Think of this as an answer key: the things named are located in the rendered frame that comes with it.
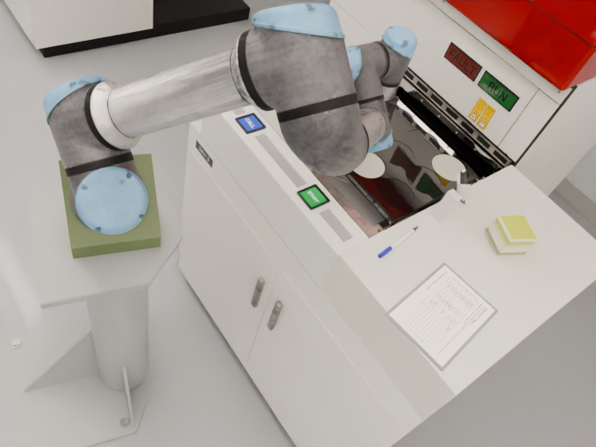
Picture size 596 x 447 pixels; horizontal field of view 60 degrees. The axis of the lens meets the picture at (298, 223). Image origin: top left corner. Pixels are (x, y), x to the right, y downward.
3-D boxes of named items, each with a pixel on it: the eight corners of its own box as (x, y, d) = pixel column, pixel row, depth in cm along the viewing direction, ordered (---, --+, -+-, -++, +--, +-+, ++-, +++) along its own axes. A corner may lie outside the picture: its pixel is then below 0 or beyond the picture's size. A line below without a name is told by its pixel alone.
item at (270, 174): (229, 125, 146) (235, 84, 135) (350, 272, 124) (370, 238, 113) (199, 134, 141) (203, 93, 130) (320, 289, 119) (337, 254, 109)
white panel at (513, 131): (324, 37, 184) (359, -81, 154) (491, 197, 152) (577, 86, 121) (317, 39, 183) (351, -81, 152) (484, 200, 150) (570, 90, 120)
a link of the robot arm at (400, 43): (375, 25, 108) (404, 20, 112) (358, 69, 117) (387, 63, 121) (398, 47, 105) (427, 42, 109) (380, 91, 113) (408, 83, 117)
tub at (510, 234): (509, 231, 124) (525, 213, 118) (522, 257, 119) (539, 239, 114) (482, 231, 122) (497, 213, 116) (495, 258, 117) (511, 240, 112)
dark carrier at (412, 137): (397, 100, 158) (398, 98, 158) (479, 176, 145) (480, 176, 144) (310, 130, 141) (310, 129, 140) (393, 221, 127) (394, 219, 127)
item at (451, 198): (445, 205, 124) (472, 167, 114) (457, 216, 123) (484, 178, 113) (428, 214, 121) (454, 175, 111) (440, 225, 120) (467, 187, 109)
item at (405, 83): (389, 97, 167) (400, 72, 159) (489, 191, 149) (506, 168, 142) (386, 98, 166) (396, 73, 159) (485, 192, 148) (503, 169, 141)
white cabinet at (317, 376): (300, 221, 238) (353, 74, 176) (444, 398, 200) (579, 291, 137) (172, 278, 206) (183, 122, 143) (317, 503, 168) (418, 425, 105)
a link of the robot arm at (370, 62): (356, 101, 104) (396, 90, 109) (344, 44, 101) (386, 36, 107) (334, 107, 110) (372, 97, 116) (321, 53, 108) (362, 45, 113)
